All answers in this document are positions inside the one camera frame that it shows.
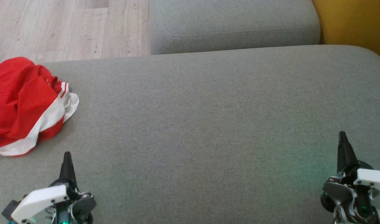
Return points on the large grey sofa seat cushion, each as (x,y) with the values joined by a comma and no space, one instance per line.
(193,124)

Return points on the yellow sofa backrest cushion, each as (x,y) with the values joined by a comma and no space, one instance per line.
(357,21)

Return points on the red white sports jersey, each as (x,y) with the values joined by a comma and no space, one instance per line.
(19,99)

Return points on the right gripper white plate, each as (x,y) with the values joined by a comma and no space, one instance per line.
(363,193)

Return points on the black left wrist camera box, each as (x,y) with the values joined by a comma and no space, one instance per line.
(10,210)

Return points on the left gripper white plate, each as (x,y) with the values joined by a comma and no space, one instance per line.
(40,202)

